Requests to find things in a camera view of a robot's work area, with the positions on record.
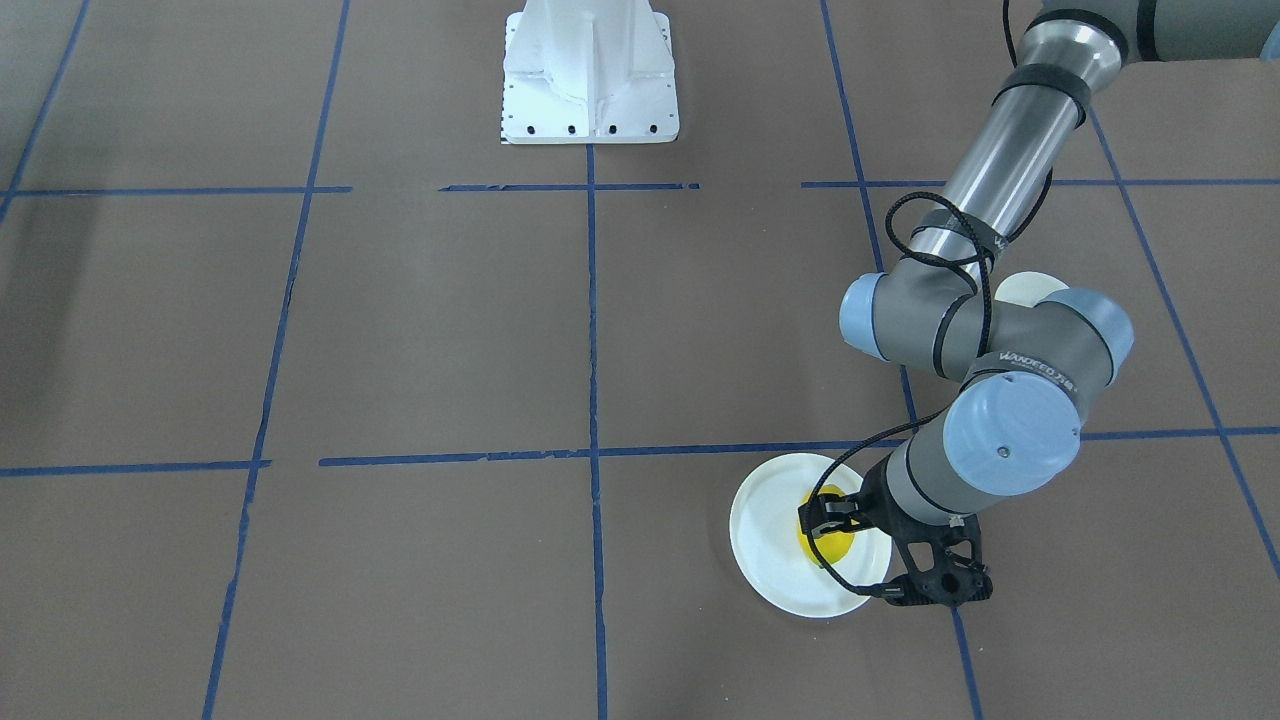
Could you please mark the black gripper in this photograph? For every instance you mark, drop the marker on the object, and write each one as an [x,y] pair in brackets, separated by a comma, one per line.
[868,503]

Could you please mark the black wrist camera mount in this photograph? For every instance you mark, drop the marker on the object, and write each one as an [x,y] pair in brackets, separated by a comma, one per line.
[944,564]

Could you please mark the white round plate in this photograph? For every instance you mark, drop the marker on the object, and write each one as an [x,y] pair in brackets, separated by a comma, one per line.
[763,539]

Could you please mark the white bowl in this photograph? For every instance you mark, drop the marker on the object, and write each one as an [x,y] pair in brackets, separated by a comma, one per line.
[1027,289]

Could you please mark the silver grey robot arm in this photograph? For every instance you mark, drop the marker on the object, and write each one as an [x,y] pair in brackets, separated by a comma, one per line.
[1028,371]

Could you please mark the white pedestal mount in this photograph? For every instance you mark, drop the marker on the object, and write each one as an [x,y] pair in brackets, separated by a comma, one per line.
[588,72]

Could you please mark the yellow lemon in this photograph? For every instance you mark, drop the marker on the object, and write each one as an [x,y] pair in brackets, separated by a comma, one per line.
[833,548]

